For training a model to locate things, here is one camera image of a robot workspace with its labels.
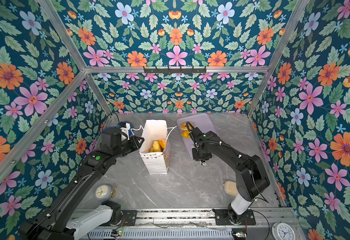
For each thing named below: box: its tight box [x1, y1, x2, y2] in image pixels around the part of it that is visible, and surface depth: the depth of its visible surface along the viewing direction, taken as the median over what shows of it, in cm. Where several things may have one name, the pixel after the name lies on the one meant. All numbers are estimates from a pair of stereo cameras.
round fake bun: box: [158, 138, 167, 151], surface depth 92 cm
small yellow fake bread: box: [181, 130, 190, 139], surface depth 106 cm
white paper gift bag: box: [139, 119, 171, 175], surface depth 82 cm
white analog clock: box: [271, 219, 296, 240], surface depth 68 cm
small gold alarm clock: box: [95, 184, 117, 202], surface depth 80 cm
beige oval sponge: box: [224, 181, 238, 196], surface depth 82 cm
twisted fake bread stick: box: [152, 141, 161, 152], surface depth 89 cm
